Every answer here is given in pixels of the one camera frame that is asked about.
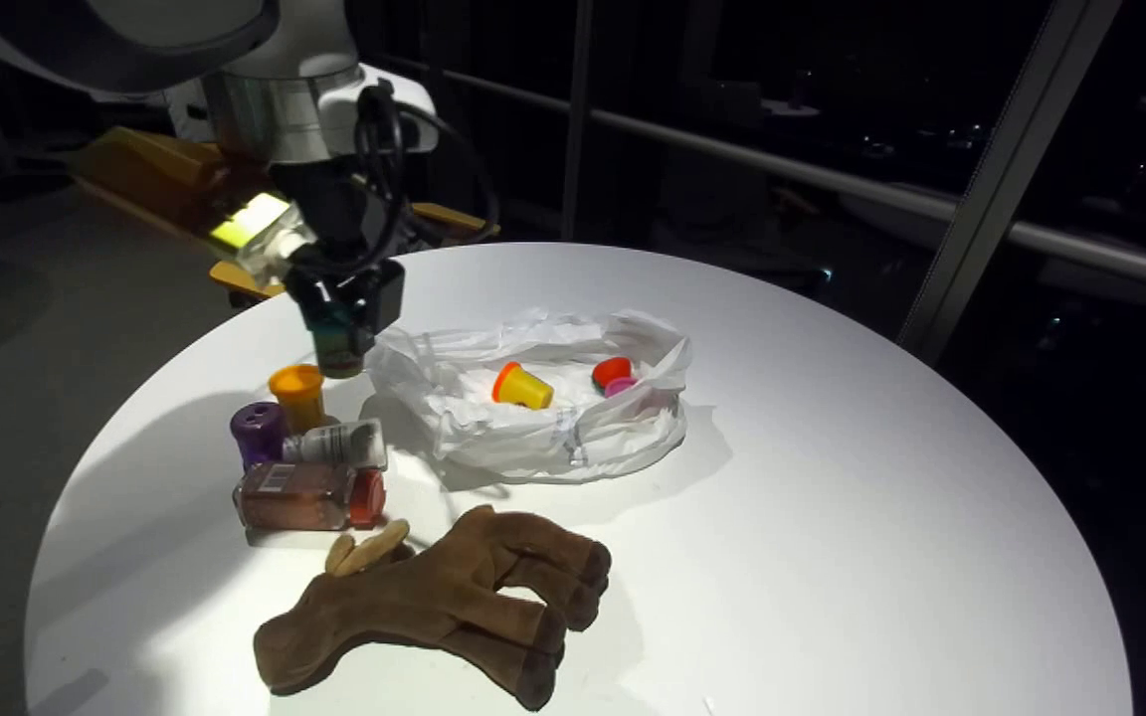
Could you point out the orange lid play-doh tub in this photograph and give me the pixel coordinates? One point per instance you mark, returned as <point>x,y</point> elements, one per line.
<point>524,386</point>

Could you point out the red lid play-doh tub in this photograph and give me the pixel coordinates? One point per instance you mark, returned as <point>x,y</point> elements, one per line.
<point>609,375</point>

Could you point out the brown spice bottle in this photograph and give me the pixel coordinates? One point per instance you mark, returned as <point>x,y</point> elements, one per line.
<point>306,500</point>

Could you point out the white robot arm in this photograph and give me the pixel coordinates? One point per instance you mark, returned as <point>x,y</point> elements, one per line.
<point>293,94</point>

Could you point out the wooden chair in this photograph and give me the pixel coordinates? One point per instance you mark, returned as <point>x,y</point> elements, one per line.
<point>179,188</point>

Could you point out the yellow wrist camera box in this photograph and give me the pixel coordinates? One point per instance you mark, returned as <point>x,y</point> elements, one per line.
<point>261,234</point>

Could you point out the yellow play-doh tub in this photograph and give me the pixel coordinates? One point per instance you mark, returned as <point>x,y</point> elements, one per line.
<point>298,395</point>

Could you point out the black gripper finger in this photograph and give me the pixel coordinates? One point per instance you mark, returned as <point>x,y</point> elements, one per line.
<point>378,299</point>
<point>313,302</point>

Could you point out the metal window rail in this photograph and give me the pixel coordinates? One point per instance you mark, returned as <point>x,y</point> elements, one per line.
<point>985,216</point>

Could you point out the teal lid play-doh tub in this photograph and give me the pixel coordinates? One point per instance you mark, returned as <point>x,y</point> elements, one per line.
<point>339,350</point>

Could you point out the brown plush moose toy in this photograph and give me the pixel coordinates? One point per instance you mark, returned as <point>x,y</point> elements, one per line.
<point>497,591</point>

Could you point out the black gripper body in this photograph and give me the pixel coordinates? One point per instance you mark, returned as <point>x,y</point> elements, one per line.
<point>347,216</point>

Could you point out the white plastic bag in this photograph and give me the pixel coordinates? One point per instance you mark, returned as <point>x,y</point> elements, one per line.
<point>440,390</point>

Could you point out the purple play-doh tub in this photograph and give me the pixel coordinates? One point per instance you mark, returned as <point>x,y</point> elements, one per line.
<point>261,432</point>

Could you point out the white pill bottle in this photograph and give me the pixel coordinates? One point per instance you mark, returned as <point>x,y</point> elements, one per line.
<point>339,444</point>

